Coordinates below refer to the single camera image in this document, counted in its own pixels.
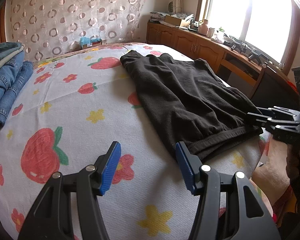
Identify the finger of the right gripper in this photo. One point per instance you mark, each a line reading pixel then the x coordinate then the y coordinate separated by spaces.
pixel 265 121
pixel 278 112

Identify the pink bottle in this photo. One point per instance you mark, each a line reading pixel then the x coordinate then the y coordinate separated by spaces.
pixel 203 27

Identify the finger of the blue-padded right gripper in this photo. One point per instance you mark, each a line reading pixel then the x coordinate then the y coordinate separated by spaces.
pixel 229 206

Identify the floral white bed sheet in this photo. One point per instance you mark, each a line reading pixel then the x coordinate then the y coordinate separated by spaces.
pixel 69 113

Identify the blue tissue pack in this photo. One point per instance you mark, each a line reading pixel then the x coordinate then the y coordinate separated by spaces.
pixel 93 41

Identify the wooden cabinet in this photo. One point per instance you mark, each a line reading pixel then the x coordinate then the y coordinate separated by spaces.
pixel 266 86

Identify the circle-patterned curtain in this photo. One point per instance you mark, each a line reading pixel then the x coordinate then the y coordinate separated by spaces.
pixel 48 28

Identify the window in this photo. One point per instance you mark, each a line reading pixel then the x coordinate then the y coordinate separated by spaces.
pixel 271 27

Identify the right hand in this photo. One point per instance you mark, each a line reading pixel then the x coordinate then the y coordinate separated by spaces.
pixel 293 161

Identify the black pants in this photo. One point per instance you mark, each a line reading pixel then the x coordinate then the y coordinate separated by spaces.
pixel 187 102

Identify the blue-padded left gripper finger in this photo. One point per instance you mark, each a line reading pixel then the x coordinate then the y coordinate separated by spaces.
pixel 50 215

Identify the cardboard box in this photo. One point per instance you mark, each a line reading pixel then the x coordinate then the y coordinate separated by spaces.
pixel 178 22

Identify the folded blue jeans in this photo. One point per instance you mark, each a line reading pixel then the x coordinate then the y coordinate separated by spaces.
pixel 13 76

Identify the folded grey-green pants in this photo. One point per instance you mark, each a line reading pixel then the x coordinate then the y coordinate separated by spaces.
pixel 8 50

